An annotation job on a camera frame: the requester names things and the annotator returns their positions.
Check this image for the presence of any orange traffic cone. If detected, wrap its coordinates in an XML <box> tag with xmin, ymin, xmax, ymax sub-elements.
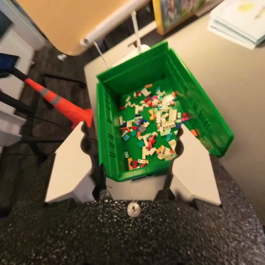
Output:
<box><xmin>24</xmin><ymin>78</ymin><xmax>93</xmax><ymax>130</ymax></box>

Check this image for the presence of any pile of lego bricks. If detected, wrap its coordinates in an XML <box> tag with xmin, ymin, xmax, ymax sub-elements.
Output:
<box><xmin>119</xmin><ymin>83</ymin><xmax>199</xmax><ymax>171</ymax></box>

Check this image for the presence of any white cable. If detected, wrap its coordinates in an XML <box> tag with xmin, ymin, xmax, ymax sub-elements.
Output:
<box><xmin>130</xmin><ymin>11</ymin><xmax>143</xmax><ymax>52</ymax></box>

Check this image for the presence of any colourful lego box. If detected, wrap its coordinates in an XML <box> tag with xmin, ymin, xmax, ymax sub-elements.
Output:
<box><xmin>152</xmin><ymin>0</ymin><xmax>208</xmax><ymax>36</ymax></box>

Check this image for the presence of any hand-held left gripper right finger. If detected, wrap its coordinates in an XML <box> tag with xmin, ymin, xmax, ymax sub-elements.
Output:
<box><xmin>168</xmin><ymin>124</ymin><xmax>222</xmax><ymax>207</ymax></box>

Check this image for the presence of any stack of instruction booklets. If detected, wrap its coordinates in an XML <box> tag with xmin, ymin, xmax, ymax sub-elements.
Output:
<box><xmin>208</xmin><ymin>0</ymin><xmax>265</xmax><ymax>50</ymax></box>

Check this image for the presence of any green plastic bin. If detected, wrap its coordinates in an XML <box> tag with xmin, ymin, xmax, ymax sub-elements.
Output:
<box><xmin>96</xmin><ymin>41</ymin><xmax>235</xmax><ymax>183</ymax></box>

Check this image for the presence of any white device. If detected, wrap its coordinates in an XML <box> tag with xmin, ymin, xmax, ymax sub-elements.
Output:
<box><xmin>111</xmin><ymin>44</ymin><xmax>151</xmax><ymax>69</ymax></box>

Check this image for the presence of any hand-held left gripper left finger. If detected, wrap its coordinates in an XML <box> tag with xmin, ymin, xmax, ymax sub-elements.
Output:
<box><xmin>44</xmin><ymin>121</ymin><xmax>99</xmax><ymax>204</ymax></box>

